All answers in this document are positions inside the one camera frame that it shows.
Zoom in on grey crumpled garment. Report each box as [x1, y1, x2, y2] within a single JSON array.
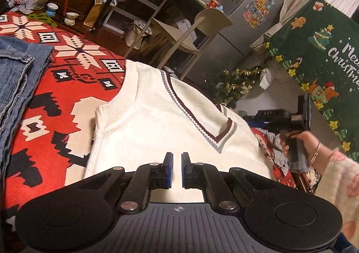
[[266, 132, 289, 174]]

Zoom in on red paper cup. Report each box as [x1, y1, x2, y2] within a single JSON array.
[[207, 0, 219, 9]]

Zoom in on person right hand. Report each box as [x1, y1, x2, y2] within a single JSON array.
[[280, 131, 325, 165]]

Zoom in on grey refrigerator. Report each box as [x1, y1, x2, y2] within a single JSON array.
[[186, 0, 283, 84]]

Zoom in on folded blue jeans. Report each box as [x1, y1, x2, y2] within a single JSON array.
[[1, 36, 54, 178]]

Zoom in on blue white ceramic bowl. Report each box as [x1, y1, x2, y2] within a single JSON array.
[[46, 2, 58, 17]]

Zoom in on small decorated christmas tree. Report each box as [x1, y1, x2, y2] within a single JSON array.
[[214, 65, 264, 109]]

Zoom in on white drawer shelf unit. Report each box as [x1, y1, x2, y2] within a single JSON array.
[[103, 0, 168, 34]]

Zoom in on beige plastic chair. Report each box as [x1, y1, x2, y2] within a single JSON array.
[[125, 8, 233, 81]]

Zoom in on red patterned christmas blanket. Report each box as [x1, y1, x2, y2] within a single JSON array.
[[1, 12, 294, 252]]

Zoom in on right forearm cream sleeve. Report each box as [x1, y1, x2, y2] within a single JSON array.
[[308, 139, 358, 247]]

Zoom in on green christmas wall banner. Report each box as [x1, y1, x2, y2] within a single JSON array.
[[265, 0, 358, 161]]

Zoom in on white knit v-neck sweater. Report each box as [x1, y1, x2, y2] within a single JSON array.
[[85, 60, 273, 202]]

